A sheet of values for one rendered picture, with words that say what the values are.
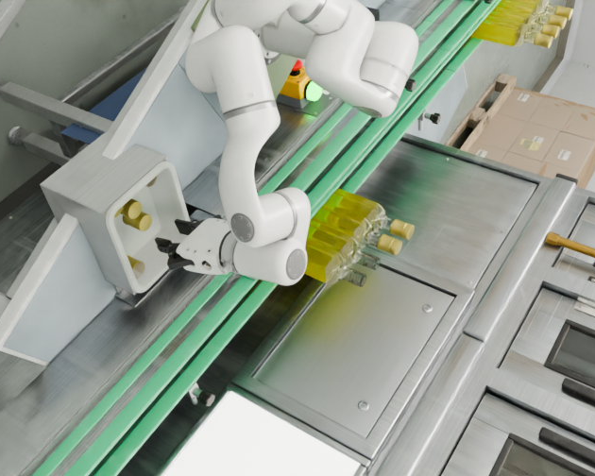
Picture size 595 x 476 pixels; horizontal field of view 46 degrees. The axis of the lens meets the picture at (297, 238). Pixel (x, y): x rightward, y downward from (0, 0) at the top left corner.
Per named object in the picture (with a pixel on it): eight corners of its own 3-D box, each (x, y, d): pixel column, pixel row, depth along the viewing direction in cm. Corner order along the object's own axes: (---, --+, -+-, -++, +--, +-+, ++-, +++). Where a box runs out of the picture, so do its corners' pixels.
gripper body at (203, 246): (229, 287, 118) (183, 275, 125) (264, 249, 124) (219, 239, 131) (213, 253, 114) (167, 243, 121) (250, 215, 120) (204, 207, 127)
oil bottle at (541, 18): (470, 16, 221) (559, 36, 208) (471, -1, 217) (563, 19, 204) (477, 8, 224) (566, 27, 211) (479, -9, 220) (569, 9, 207)
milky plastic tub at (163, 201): (106, 282, 138) (139, 299, 134) (69, 198, 122) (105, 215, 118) (164, 226, 147) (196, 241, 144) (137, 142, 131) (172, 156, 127)
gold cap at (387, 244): (377, 252, 154) (394, 259, 152) (376, 241, 152) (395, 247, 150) (384, 242, 156) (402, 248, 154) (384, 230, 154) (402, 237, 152)
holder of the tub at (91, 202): (112, 297, 142) (141, 313, 139) (69, 198, 122) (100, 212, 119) (168, 243, 151) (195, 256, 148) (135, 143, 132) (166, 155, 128)
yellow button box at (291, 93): (276, 101, 167) (301, 110, 164) (272, 75, 162) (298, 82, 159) (292, 86, 171) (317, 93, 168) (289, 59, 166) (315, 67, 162)
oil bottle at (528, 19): (462, 25, 218) (552, 45, 205) (464, 8, 214) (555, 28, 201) (469, 16, 221) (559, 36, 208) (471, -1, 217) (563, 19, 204)
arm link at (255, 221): (248, 110, 116) (281, 234, 118) (191, 121, 106) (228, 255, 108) (286, 98, 110) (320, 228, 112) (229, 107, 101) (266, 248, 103)
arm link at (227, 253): (237, 290, 117) (225, 286, 119) (268, 256, 122) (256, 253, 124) (221, 256, 113) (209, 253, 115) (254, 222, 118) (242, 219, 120)
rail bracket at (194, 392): (160, 392, 146) (210, 422, 140) (151, 374, 141) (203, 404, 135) (172, 378, 148) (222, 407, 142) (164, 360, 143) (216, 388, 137)
